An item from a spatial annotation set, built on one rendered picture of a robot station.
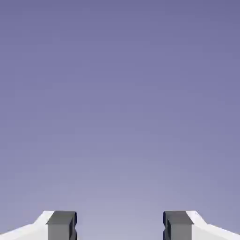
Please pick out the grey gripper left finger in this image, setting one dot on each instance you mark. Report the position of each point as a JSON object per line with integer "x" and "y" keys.
{"x": 59, "y": 227}

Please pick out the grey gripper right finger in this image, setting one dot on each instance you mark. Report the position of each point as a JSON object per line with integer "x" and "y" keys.
{"x": 180, "y": 227}

